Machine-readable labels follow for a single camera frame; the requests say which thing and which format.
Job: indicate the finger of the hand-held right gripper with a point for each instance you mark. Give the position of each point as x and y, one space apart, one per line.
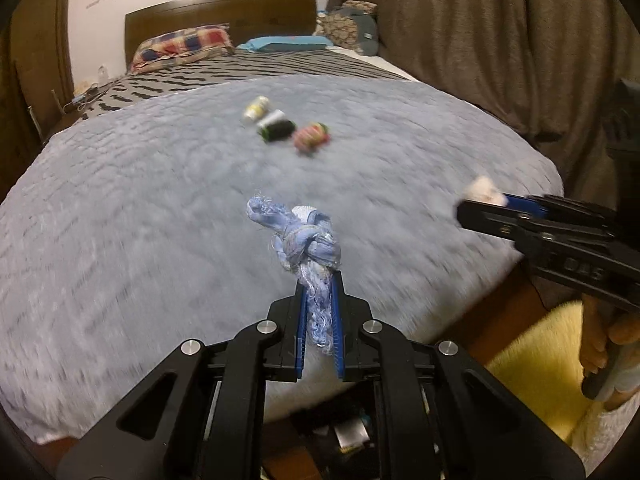
490 217
530 203

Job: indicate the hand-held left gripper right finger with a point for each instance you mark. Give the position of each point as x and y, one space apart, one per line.
341 350

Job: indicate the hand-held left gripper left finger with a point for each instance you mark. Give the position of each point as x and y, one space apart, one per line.
300 340

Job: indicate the white fabric piece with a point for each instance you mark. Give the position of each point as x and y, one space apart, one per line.
482 190

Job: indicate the black trash bin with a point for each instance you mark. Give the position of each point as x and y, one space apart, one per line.
320 415

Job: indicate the blue knotted cloth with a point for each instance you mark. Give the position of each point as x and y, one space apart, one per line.
305 240

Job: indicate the person's right hand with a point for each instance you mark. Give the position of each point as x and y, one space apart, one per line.
592 335

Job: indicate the yellow fluffy rug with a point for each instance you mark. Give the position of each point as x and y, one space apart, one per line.
540 365

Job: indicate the grey fluffy rug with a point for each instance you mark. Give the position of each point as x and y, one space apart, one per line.
605 435

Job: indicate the brown curtain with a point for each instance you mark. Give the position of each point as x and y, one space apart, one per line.
475 35

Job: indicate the grey fluffy blanket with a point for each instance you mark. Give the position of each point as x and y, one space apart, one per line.
150 235

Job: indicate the white bed sheet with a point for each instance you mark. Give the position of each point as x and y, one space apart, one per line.
380 62

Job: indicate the black white jar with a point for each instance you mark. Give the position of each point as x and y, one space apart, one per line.
275 129

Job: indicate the white yellow bottle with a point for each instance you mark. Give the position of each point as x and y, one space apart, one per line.
256 108

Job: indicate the wood print cushion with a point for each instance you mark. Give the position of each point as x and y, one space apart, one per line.
334 27

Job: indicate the brown patterned cushion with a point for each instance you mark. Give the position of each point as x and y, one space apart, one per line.
361 7

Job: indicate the blue pillow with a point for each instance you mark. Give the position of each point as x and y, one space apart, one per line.
285 43

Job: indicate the black striped grey blanket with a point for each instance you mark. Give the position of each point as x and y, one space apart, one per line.
225 70

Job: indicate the plaid pillow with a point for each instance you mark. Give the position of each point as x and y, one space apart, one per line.
185 45

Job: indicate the wooden bed headboard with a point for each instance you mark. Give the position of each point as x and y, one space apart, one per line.
225 10

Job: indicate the wooden wardrobe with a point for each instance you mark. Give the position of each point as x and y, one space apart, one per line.
40 20

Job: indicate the wooden bed frame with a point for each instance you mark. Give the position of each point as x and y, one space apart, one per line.
510 310

